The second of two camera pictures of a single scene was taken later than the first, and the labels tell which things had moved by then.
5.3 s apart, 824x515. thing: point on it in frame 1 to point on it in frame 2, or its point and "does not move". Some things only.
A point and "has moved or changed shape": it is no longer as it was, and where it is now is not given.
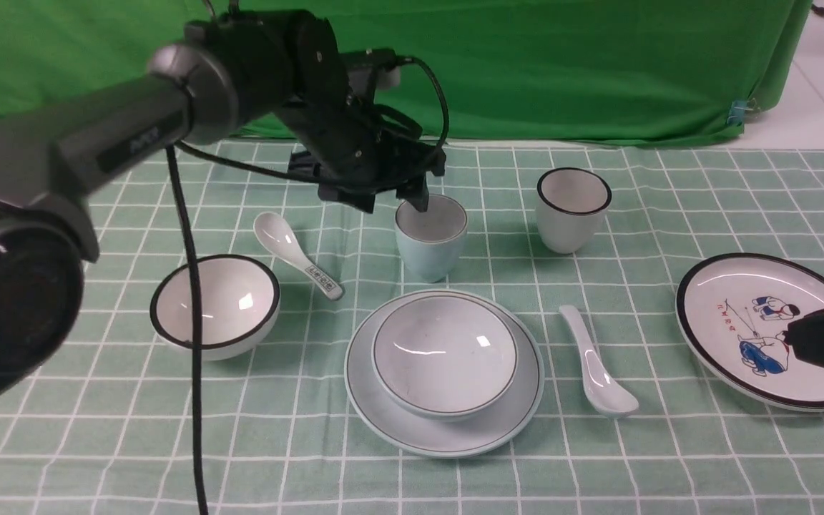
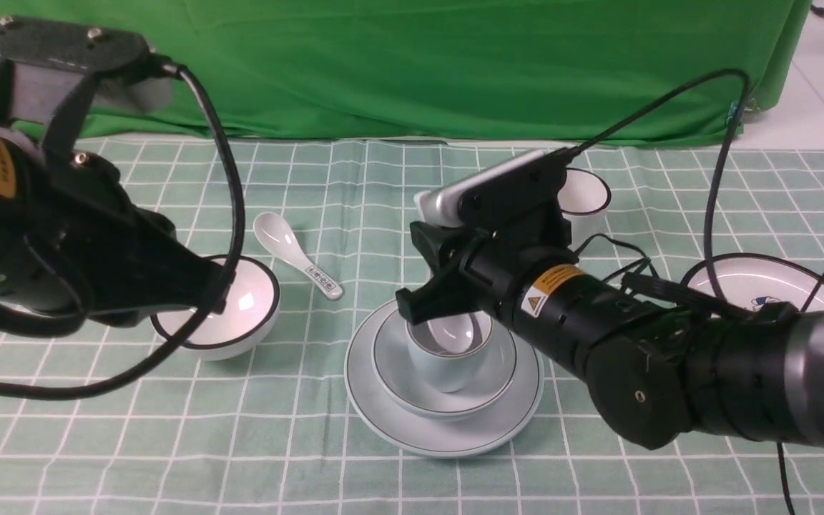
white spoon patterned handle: x=277 y=234 does not move
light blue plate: x=435 y=438 does not move
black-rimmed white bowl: x=239 y=301 does not move
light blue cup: x=430 y=242 has moved or changed shape
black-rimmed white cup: x=571 y=207 does not move
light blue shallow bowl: x=444 y=357 does not move
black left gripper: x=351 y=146 to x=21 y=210
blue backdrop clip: x=737 y=112 does not move
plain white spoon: x=606 y=391 has moved or changed shape
